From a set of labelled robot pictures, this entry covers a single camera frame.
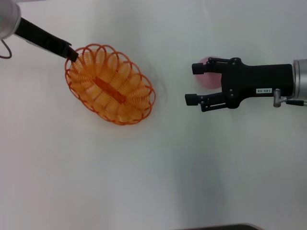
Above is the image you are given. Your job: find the orange plastic wire basket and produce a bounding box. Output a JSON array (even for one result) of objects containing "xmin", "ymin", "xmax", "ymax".
[{"xmin": 64, "ymin": 43, "xmax": 156, "ymax": 126}]

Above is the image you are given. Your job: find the silver elbow cable connector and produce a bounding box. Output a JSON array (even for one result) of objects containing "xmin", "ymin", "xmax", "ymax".
[{"xmin": 272, "ymin": 88, "xmax": 288, "ymax": 108}]

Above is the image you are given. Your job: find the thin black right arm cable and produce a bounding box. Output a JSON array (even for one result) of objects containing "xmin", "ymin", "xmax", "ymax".
[{"xmin": 286, "ymin": 99, "xmax": 307, "ymax": 106}]

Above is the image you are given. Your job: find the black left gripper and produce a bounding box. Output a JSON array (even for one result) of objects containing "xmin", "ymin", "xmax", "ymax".
[{"xmin": 14, "ymin": 18, "xmax": 79, "ymax": 62}]

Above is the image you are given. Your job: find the thin dark left arm cable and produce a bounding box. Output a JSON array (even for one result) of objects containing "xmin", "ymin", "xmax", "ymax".
[{"xmin": 0, "ymin": 39, "xmax": 12, "ymax": 59}]

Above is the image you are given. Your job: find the pink peach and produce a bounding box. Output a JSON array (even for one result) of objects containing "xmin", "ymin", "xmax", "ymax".
[{"xmin": 194, "ymin": 57, "xmax": 224, "ymax": 91}]

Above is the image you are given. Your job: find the dark robot torso cover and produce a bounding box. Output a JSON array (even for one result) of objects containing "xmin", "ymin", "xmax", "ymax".
[{"xmin": 187, "ymin": 223, "xmax": 260, "ymax": 230}]

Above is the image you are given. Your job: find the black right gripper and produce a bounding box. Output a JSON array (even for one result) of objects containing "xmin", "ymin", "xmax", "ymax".
[{"xmin": 184, "ymin": 57, "xmax": 295, "ymax": 113}]

